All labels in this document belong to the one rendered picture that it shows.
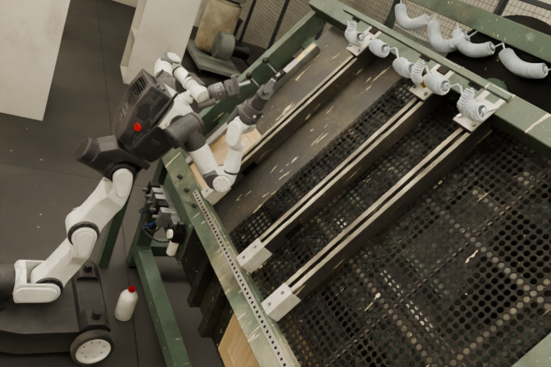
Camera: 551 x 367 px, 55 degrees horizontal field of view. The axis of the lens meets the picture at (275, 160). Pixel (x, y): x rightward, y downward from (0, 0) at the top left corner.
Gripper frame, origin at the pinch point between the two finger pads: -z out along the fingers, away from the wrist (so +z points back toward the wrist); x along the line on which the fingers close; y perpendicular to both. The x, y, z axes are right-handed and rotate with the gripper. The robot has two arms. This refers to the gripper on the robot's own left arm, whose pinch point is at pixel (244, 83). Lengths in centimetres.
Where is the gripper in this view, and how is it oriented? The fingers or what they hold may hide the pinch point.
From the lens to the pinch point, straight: 275.1
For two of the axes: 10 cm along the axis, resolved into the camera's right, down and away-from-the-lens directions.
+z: -9.6, 3.0, -0.1
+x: 2.9, 9.5, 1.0
